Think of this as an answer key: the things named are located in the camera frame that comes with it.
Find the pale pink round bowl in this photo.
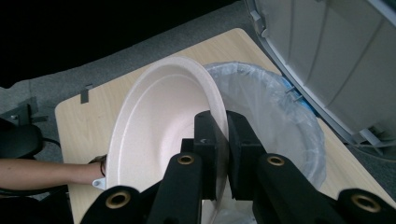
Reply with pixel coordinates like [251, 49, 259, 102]
[106, 55, 231, 224]

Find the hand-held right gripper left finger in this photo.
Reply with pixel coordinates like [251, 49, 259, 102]
[181, 110, 224, 202]

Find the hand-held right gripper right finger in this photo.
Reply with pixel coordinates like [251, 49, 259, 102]
[226, 110, 269, 201]

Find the grey table edge clip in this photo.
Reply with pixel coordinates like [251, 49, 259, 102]
[79, 83, 94, 105]

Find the grey metal floor bracket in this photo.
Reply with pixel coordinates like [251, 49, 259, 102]
[0, 96, 49, 126]

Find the bin with clear liner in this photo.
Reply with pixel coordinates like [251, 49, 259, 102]
[204, 61, 328, 224]

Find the black chair armrest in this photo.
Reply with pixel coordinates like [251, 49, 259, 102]
[0, 123, 44, 161]

